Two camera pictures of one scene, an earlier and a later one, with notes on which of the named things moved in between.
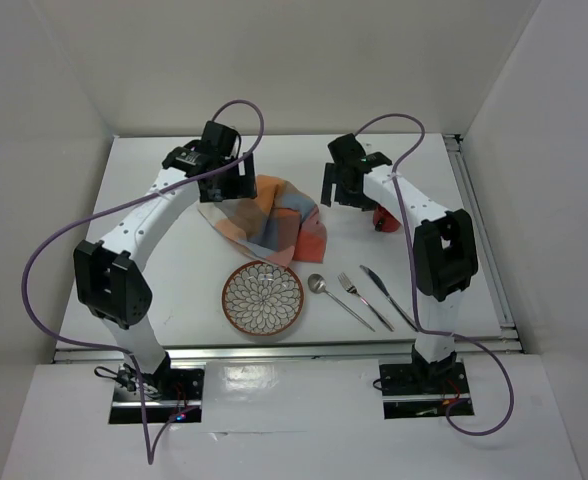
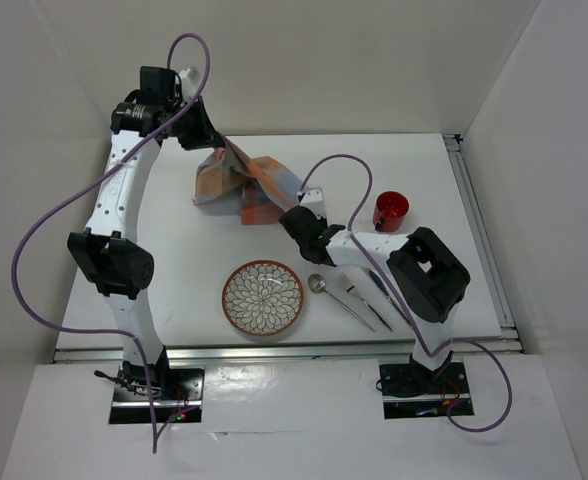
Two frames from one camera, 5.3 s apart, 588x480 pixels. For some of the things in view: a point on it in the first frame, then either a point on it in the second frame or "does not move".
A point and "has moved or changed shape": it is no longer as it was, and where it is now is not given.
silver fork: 353,289 does not move
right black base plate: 406,379 does not move
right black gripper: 333,175 to 322,220
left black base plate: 169,385 does not move
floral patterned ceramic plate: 263,298 does not move
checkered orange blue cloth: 280,225 has moved or changed shape
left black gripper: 242,185 to 204,135
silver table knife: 392,301 does not move
